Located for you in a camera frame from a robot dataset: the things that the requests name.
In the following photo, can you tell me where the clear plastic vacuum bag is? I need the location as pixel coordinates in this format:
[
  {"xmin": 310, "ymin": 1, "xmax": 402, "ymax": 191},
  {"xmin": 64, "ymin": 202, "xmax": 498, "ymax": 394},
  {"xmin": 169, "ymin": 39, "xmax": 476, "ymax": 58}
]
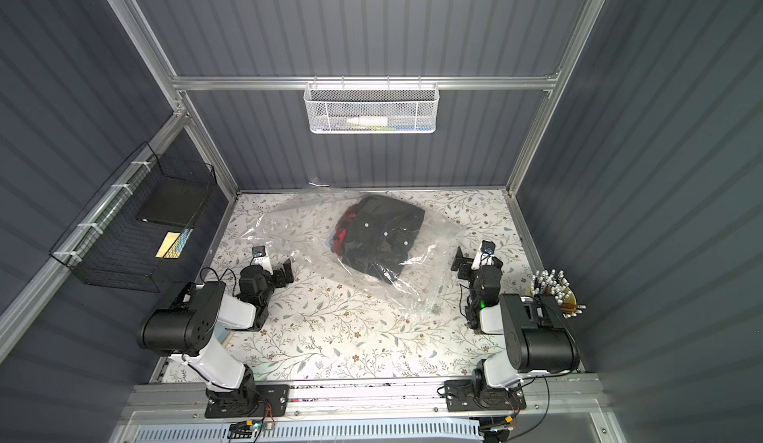
[{"xmin": 242, "ymin": 189, "xmax": 462, "ymax": 314}]

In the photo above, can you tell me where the black shirt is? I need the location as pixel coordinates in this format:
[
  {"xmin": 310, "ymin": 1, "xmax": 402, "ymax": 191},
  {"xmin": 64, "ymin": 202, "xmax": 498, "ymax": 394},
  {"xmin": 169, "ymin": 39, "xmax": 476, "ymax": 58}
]
[{"xmin": 336, "ymin": 195, "xmax": 425, "ymax": 285}]

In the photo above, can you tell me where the red plaid shirt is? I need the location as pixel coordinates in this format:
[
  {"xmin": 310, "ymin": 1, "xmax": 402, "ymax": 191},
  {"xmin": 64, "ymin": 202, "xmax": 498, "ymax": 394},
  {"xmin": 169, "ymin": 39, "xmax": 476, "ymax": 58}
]
[{"xmin": 331, "ymin": 204, "xmax": 360, "ymax": 256}]

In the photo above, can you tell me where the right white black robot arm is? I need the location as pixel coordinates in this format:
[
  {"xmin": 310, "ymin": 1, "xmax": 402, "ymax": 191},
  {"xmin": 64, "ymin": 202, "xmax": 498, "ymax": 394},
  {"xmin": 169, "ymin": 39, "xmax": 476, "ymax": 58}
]
[{"xmin": 441, "ymin": 242, "xmax": 585, "ymax": 412}]

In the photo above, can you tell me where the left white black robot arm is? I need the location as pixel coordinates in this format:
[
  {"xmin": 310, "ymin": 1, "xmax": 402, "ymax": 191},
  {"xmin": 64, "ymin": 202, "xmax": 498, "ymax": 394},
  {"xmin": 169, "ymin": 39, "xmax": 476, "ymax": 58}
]
[{"xmin": 137, "ymin": 254, "xmax": 294, "ymax": 418}]

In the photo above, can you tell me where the yellow cup of pens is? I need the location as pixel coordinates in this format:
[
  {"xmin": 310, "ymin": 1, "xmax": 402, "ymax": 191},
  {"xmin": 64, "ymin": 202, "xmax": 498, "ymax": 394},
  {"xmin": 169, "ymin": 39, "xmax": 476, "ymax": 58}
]
[{"xmin": 532, "ymin": 269, "xmax": 587, "ymax": 319}]

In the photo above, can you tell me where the yellow notepad in basket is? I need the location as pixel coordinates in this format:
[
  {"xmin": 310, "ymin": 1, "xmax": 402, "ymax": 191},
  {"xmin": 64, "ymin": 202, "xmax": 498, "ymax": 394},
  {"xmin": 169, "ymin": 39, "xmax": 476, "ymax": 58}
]
[{"xmin": 155, "ymin": 232, "xmax": 182, "ymax": 259}]

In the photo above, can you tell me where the black box in basket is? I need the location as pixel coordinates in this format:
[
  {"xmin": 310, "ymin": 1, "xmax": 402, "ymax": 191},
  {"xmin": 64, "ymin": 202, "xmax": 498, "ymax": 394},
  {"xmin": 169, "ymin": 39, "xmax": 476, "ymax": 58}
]
[{"xmin": 135, "ymin": 179, "xmax": 209, "ymax": 228}]

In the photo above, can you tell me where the white vented panel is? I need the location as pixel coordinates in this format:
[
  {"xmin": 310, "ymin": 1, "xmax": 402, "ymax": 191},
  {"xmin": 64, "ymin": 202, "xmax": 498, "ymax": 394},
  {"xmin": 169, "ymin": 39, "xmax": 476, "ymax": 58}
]
[{"xmin": 130, "ymin": 417, "xmax": 483, "ymax": 442}]

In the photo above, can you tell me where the white bottle in basket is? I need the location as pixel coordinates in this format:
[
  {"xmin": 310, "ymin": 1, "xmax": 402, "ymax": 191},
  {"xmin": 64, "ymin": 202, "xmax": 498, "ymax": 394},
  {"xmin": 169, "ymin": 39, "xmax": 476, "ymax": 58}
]
[{"xmin": 346, "ymin": 116, "xmax": 389, "ymax": 130}]

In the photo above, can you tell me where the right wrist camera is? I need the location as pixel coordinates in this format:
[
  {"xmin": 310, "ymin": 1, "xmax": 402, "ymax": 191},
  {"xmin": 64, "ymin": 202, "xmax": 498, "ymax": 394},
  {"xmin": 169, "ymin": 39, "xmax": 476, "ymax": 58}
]
[{"xmin": 472, "ymin": 240, "xmax": 496, "ymax": 270}]

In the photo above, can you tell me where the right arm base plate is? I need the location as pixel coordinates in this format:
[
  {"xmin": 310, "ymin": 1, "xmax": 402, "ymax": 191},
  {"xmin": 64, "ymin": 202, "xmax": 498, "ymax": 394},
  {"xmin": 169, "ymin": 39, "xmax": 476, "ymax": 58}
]
[{"xmin": 438, "ymin": 379, "xmax": 527, "ymax": 413}]

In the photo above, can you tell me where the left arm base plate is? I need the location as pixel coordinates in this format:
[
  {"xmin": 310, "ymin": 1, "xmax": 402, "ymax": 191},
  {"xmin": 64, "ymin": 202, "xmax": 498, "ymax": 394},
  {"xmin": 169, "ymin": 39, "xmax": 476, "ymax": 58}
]
[{"xmin": 205, "ymin": 385, "xmax": 290, "ymax": 419}]

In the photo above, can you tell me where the black wire wall basket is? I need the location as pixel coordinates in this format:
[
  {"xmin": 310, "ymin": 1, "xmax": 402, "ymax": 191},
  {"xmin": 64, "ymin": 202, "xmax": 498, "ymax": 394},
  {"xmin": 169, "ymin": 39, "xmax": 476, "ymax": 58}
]
[{"xmin": 50, "ymin": 149, "xmax": 217, "ymax": 293}]

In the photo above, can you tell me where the aluminium front rail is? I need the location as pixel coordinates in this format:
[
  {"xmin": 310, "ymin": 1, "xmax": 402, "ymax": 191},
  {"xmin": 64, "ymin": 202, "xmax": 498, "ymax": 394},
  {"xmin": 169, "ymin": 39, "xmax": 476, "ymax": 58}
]
[{"xmin": 118, "ymin": 373, "xmax": 612, "ymax": 425}]

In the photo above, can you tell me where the white wire mesh basket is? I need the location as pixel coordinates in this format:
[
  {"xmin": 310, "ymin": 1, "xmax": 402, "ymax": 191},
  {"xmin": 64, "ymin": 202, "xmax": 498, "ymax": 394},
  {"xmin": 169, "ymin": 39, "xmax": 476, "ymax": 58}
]
[{"xmin": 303, "ymin": 87, "xmax": 440, "ymax": 134}]

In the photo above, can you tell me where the aluminium frame back crossbar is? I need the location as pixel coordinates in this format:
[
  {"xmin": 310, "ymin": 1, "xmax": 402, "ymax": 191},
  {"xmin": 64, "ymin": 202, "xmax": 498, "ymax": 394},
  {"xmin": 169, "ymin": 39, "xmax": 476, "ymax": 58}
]
[{"xmin": 171, "ymin": 75, "xmax": 558, "ymax": 91}]

